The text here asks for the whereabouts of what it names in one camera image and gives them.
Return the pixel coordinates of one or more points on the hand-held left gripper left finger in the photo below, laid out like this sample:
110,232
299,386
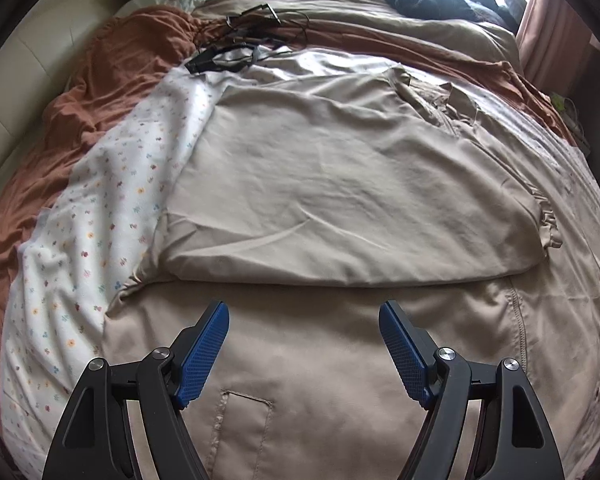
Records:
202,355

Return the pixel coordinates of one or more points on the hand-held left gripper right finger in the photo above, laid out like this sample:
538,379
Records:
404,355

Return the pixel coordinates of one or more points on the rust orange blanket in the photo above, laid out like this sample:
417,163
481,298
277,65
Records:
105,75

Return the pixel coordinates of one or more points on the large beige garment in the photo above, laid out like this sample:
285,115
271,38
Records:
330,185

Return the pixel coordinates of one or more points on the black clothes pile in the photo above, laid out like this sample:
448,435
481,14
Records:
430,2

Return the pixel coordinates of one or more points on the cream padded headboard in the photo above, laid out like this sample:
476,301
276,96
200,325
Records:
30,50

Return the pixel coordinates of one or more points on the pink curtain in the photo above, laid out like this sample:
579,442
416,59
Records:
550,35

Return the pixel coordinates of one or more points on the white floral bed sheet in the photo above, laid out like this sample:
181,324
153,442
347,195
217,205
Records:
105,200

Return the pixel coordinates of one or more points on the beige duvet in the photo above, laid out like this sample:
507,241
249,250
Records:
340,5

